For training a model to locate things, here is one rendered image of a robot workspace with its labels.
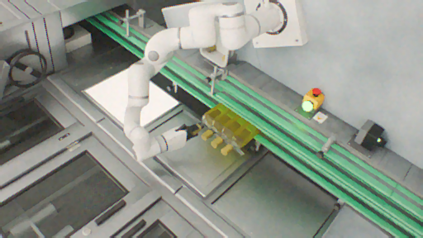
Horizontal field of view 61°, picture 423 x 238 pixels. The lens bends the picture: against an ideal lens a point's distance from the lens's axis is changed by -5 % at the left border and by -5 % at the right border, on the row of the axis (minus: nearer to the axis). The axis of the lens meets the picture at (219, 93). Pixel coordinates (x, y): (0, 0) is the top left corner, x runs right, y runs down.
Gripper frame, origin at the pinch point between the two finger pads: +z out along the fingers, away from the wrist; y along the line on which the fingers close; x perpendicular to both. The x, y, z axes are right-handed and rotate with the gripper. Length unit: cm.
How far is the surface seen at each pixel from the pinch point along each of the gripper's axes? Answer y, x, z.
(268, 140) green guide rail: -2.7, -19.3, 29.5
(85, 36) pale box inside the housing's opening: -11, 104, -14
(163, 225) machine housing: -15.8, -26.9, -29.2
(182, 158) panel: -12.4, -3.0, -6.6
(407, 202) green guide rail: 16, -79, 45
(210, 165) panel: -12.2, -12.8, 2.4
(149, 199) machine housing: -14.6, -14.1, -29.0
